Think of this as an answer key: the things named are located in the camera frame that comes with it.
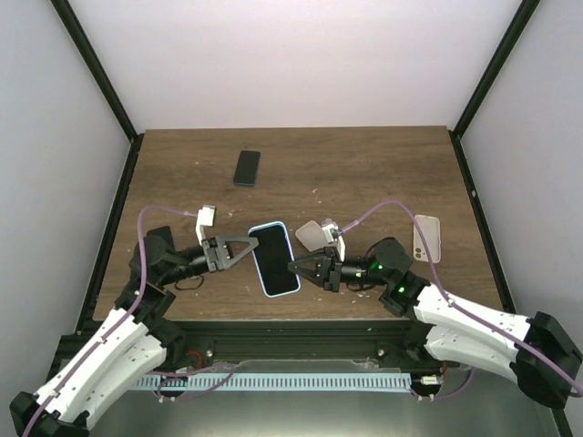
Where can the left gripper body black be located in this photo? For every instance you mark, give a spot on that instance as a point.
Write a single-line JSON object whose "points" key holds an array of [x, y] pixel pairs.
{"points": [[213, 259]]}

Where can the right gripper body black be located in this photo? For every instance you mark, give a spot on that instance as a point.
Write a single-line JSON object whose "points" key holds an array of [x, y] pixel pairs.
{"points": [[335, 271]]}

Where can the beige phone case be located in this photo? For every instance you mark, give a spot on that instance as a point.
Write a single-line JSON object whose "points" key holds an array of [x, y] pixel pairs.
{"points": [[311, 236], [427, 238]]}

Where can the light blue phone case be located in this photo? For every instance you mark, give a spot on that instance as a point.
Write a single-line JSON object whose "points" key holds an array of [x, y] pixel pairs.
{"points": [[256, 268]]}

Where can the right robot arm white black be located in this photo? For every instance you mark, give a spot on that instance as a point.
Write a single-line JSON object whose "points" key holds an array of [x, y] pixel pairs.
{"points": [[535, 353]]}

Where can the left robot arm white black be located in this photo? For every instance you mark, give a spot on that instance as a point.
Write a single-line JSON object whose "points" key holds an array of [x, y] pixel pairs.
{"points": [[134, 339]]}

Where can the blue phone far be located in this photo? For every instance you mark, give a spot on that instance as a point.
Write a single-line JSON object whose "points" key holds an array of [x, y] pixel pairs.
{"points": [[247, 168]]}

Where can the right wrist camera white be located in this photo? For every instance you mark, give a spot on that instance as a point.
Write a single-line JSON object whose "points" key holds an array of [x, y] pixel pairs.
{"points": [[333, 236]]}

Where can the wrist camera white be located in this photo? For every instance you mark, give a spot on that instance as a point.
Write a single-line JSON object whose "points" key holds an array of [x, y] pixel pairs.
{"points": [[333, 236], [205, 219]]}

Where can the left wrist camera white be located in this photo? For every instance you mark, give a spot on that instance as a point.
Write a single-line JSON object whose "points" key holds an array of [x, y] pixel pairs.
{"points": [[205, 219]]}

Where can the black aluminium frame rail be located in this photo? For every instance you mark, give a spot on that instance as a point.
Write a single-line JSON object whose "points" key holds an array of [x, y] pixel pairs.
{"points": [[354, 154]]}

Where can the slotted cable duct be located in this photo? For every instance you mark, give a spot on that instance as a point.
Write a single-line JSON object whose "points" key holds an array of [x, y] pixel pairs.
{"points": [[367, 382]]}

